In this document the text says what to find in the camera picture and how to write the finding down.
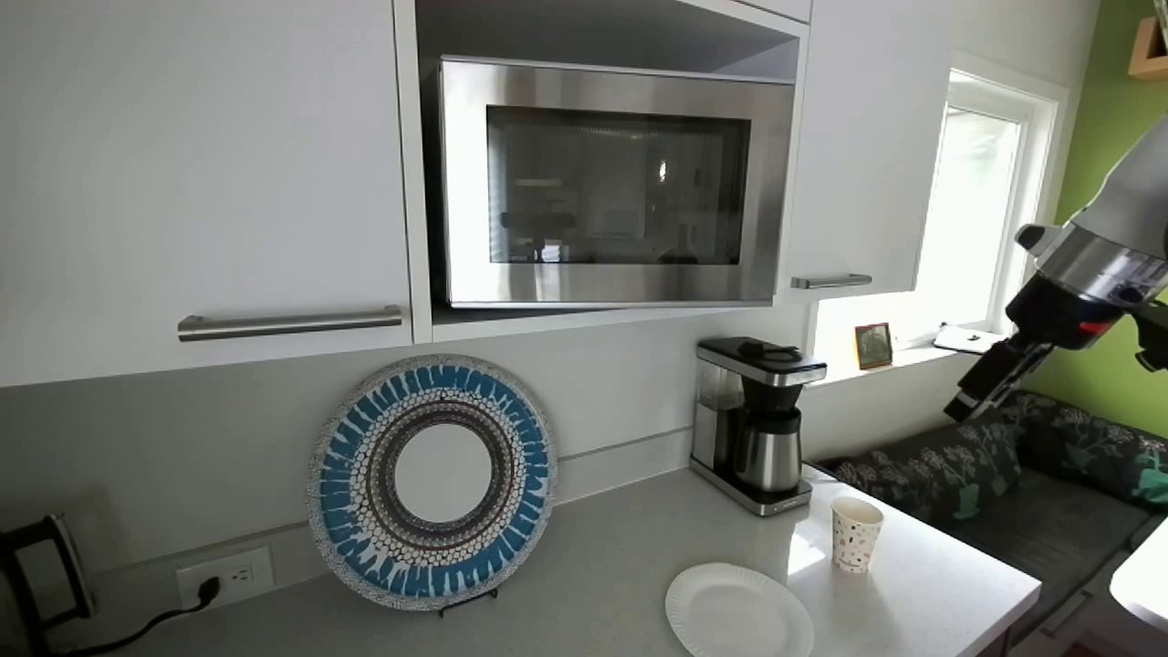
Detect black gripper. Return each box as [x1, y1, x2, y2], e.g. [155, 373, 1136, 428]
[941, 265, 1132, 428]

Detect stainless microwave door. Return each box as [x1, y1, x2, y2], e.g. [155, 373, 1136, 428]
[433, 53, 799, 315]

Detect white booklet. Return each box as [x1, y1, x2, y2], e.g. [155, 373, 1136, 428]
[930, 316, 1014, 362]

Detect dark floral cushion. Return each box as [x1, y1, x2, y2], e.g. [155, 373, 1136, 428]
[837, 416, 1030, 531]
[999, 385, 1168, 513]

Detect white framed window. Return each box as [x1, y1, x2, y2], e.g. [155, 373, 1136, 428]
[912, 60, 1075, 343]

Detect white paper cup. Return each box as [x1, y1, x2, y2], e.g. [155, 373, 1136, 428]
[827, 492, 887, 580]

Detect black steel coffee maker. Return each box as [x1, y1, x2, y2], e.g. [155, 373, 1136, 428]
[686, 335, 831, 520]

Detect narrow white cabinet door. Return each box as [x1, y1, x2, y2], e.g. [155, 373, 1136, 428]
[781, 0, 962, 304]

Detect plain white plate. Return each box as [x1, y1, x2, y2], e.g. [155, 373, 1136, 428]
[660, 559, 819, 657]

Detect blue patterned decorative plate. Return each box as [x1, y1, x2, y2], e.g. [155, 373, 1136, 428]
[305, 355, 562, 611]

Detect wide white cabinet door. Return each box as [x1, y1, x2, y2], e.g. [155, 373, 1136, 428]
[0, 0, 416, 391]

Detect black framed countertop device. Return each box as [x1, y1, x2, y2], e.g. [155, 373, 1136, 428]
[0, 513, 98, 657]

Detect dark picture frame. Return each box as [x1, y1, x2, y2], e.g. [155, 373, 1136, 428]
[851, 316, 899, 373]

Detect short silver cabinet handle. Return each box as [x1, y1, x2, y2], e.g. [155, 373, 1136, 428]
[788, 271, 876, 294]

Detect wooden wall shelf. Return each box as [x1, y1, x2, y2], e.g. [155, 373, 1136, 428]
[1124, 12, 1168, 87]

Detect black wire plate stand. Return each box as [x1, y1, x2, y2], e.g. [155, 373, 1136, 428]
[433, 582, 509, 616]

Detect long silver cabinet handle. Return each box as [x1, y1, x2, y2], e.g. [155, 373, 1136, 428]
[176, 304, 407, 346]

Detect white wall outlet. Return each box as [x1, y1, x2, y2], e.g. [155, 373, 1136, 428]
[176, 542, 276, 611]

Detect black power cable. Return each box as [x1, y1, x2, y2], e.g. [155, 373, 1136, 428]
[50, 574, 225, 657]

